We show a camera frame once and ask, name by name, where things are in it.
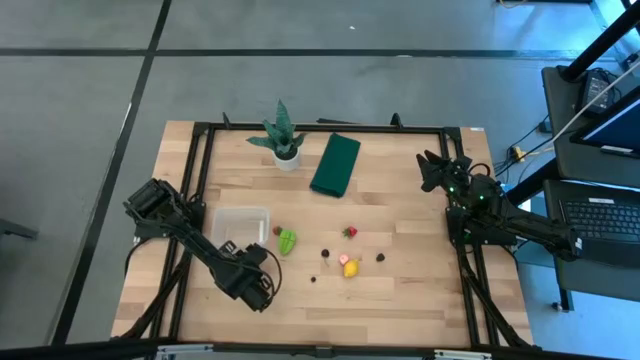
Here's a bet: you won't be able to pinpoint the black diagonal strut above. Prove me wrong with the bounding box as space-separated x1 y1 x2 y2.
499 159 561 209

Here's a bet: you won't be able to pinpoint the light green toy fruit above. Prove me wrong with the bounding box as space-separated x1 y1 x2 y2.
277 228 298 257

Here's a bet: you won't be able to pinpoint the dark green folded cloth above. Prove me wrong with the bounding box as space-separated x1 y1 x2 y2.
309 132 362 199

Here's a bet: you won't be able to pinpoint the black side desk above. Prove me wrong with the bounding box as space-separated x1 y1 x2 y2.
541 64 640 177

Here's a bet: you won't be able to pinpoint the clear plastic tupperware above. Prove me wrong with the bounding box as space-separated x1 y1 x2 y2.
209 206 272 250

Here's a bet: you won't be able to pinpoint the black diagonal pole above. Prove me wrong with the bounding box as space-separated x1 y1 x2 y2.
559 0 640 82

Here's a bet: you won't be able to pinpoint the white plant pot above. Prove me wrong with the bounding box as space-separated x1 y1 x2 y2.
272 147 302 173

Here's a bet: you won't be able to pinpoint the black power adapter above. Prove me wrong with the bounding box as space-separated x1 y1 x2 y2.
574 68 619 119

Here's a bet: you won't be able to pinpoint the black laptop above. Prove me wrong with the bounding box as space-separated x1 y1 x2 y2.
557 194 640 269

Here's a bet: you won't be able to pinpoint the black laptop desk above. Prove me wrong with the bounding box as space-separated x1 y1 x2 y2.
543 178 640 314

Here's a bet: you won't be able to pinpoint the black computer monitor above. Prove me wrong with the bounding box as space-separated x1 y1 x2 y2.
569 84 640 160

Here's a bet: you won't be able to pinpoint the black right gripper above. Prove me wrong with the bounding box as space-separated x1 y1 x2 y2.
416 149 504 214

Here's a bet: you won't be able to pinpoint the green snake plant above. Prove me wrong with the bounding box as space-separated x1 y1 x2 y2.
245 98 307 156

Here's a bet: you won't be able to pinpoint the white cord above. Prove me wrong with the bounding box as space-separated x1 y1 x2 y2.
549 59 640 146

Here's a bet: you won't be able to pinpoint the black floor cables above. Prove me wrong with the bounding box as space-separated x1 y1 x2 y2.
492 115 552 186

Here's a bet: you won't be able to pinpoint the black crossbar with silver brackets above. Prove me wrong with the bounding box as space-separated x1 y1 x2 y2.
0 337 640 360

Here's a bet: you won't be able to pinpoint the grey furniture foot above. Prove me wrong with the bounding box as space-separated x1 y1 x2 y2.
0 217 39 241

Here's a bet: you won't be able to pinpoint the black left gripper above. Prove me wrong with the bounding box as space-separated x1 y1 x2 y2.
214 240 278 314

